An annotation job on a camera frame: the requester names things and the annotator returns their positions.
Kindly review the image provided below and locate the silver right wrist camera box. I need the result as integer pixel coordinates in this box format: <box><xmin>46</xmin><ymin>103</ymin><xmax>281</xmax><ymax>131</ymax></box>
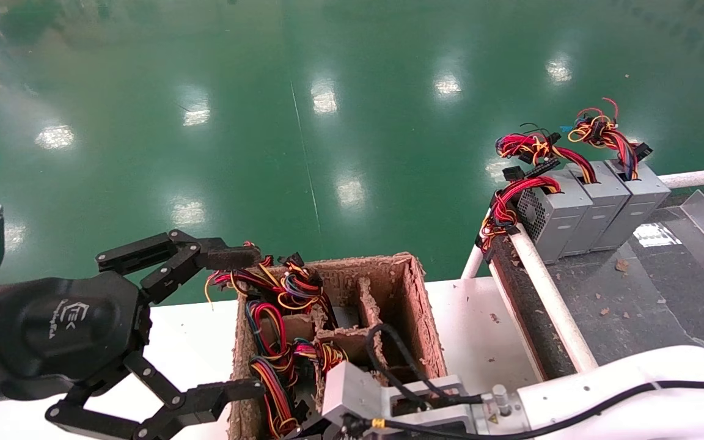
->
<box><xmin>320</xmin><ymin>361</ymin><xmax>469</xmax><ymax>428</ymax></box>

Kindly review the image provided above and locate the short white support tube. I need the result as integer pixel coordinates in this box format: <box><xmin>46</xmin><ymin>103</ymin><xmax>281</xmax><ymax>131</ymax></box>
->
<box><xmin>462</xmin><ymin>244</ymin><xmax>490</xmax><ymax>281</ymax></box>

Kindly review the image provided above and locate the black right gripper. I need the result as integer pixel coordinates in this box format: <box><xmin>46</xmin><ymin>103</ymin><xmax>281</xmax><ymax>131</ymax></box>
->
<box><xmin>294</xmin><ymin>419</ymin><xmax>475</xmax><ymax>440</ymax></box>

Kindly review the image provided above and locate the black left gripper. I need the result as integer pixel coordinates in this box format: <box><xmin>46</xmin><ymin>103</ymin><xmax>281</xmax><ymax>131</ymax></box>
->
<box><xmin>0</xmin><ymin>229</ymin><xmax>265</xmax><ymax>440</ymax></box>

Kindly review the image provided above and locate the long black arm cable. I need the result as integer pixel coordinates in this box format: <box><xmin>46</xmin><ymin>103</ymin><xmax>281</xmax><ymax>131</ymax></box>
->
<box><xmin>379</xmin><ymin>380</ymin><xmax>704</xmax><ymax>439</ymax></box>

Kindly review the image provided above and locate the brown pulp cardboard divider box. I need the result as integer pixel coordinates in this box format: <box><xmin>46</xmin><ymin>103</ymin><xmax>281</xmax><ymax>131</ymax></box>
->
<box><xmin>228</xmin><ymin>252</ymin><xmax>450</xmax><ymax>440</ymax></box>

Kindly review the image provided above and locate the white horizontal frame tube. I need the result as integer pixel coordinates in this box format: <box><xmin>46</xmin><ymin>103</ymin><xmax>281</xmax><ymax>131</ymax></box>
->
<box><xmin>658</xmin><ymin>166</ymin><xmax>704</xmax><ymax>189</ymax></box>

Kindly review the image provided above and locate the black looped camera cable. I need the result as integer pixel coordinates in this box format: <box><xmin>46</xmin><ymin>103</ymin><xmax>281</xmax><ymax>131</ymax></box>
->
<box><xmin>365</xmin><ymin>323</ymin><xmax>487</xmax><ymax>405</ymax></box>

